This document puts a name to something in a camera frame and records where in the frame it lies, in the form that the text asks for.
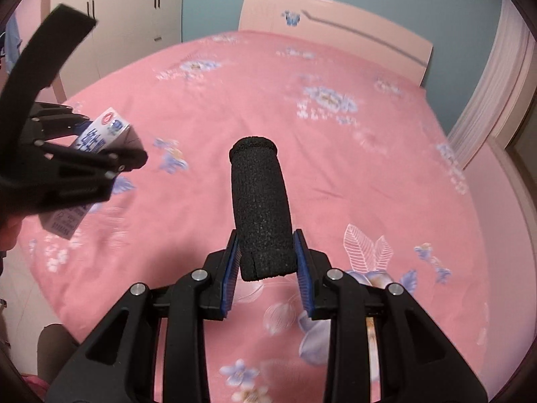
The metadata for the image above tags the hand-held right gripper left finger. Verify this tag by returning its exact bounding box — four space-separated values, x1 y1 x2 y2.
44 230 243 403

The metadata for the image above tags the white wardrobe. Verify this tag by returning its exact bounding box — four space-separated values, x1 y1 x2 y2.
49 0 185 93

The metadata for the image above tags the blue hanging cloth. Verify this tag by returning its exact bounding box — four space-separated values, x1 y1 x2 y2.
0 10 22 74

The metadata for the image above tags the pink headboard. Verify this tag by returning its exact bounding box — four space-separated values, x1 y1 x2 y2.
238 0 434 89

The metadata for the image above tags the white curtain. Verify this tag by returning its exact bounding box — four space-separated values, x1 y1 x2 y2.
447 6 535 171

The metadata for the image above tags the person's trouser leg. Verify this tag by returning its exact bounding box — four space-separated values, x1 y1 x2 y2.
36 322 82 387

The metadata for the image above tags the black foam cylinder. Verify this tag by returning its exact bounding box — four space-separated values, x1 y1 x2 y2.
229 135 295 282

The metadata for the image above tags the person's left hand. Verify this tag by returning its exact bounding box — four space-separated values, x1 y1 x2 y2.
0 214 25 255

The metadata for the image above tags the pink floral blanket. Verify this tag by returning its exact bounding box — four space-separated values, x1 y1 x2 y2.
17 29 491 403

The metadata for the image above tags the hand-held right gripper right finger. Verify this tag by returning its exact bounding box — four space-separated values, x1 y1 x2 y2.
293 229 489 403

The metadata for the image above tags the white and blue milk carton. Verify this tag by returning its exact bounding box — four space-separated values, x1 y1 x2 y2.
40 107 132 241

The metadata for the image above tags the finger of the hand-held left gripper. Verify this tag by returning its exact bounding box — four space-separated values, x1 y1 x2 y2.
40 134 149 177
30 101 92 140

